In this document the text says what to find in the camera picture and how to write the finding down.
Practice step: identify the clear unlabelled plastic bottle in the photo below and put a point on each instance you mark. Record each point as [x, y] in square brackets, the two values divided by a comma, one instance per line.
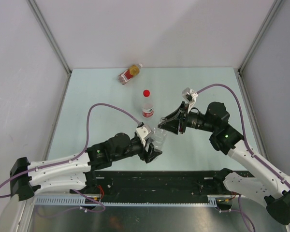
[158, 138]

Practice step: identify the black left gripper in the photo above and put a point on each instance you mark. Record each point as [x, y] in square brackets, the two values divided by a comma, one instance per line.
[148, 156]

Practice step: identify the grey slotted cable duct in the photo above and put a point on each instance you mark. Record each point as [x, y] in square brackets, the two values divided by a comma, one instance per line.
[155, 201]

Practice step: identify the red-labelled clear water bottle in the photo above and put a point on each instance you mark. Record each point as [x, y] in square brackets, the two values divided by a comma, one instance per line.
[147, 106]

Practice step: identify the red bottle cap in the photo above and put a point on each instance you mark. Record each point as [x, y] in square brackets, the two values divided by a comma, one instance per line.
[146, 93]

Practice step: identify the black mounting base rail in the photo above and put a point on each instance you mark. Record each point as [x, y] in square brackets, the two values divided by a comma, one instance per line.
[156, 183]

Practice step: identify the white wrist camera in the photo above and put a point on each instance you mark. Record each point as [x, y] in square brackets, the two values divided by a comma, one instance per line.
[189, 95]
[143, 131]

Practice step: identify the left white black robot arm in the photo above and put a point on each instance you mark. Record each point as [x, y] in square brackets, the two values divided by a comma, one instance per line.
[76, 172]

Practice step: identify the yellow tea bottle red label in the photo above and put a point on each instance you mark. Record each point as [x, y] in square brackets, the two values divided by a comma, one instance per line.
[129, 73]

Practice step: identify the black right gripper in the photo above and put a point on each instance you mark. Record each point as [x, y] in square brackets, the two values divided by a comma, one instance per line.
[173, 122]

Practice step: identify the left aluminium frame post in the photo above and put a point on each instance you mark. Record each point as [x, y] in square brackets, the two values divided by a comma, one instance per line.
[48, 34]

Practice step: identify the white QR-code bottle cap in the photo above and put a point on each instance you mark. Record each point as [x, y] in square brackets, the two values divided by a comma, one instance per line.
[162, 119]

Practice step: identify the right aluminium frame post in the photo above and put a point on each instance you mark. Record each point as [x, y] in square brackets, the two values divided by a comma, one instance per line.
[267, 22]

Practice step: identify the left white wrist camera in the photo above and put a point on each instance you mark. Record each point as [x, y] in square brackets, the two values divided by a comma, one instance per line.
[143, 131]

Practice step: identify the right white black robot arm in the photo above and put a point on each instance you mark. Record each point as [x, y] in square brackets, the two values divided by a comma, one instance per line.
[269, 186]

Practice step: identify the aluminium frame post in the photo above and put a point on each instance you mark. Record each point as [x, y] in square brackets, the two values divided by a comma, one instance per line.
[267, 22]
[48, 34]

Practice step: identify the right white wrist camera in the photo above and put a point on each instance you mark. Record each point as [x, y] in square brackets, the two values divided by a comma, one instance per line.
[189, 95]

